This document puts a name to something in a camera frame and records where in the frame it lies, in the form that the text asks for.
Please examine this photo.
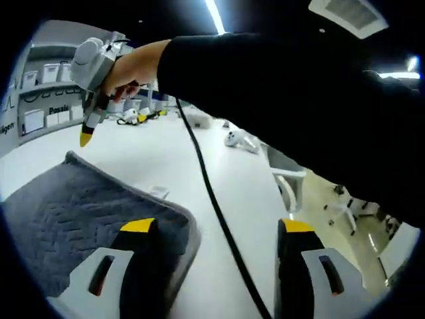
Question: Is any grey towel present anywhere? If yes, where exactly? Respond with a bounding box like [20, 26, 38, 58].
[0, 151, 202, 300]

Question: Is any person's right hand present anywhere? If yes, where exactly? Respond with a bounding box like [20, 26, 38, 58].
[101, 39, 173, 103]

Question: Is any yellow white spare device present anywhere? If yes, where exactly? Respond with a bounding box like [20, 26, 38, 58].
[116, 108, 167, 126]

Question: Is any row of white storage bins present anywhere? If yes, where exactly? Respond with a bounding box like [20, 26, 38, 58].
[21, 61, 84, 134]

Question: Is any grey metal shelf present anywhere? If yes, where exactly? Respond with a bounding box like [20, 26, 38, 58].
[0, 39, 88, 138]

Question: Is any white chair base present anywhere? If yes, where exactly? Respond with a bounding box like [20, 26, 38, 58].
[323, 184, 358, 235]

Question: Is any small white box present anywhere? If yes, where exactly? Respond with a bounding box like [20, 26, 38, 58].
[185, 112, 211, 130]

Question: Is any white office chair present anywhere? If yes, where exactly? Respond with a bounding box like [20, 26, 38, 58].
[269, 165, 308, 214]

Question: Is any long ceiling light strip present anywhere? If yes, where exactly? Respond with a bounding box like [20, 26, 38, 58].
[205, 0, 226, 34]

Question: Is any white round device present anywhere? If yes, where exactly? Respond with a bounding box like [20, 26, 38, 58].
[224, 130, 262, 154]

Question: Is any ceiling air vent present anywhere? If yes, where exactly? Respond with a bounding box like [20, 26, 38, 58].
[308, 0, 389, 39]

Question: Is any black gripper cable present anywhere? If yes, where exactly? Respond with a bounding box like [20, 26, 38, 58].
[174, 98, 273, 319]

